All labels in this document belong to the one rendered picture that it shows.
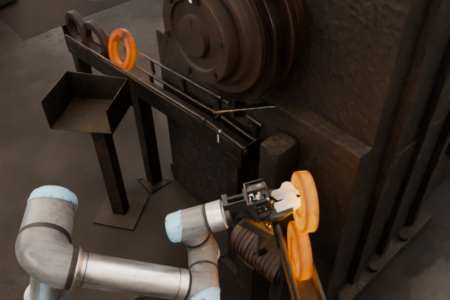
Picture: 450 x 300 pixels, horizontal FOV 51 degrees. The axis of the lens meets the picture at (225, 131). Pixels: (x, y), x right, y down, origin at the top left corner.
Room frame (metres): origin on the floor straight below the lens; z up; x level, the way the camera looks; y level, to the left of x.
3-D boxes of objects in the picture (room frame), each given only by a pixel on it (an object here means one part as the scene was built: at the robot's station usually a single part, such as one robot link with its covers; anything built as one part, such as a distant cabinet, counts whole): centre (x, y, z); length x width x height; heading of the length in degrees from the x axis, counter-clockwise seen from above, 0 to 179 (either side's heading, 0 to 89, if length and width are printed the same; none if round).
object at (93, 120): (1.45, 0.53, 0.36); 0.26 x 0.20 x 0.72; 76
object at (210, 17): (1.16, 0.07, 1.11); 0.28 x 0.06 x 0.28; 41
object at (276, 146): (1.06, -0.17, 0.68); 0.11 x 0.08 x 0.24; 131
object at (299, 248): (0.73, -0.19, 0.71); 0.16 x 0.03 x 0.16; 6
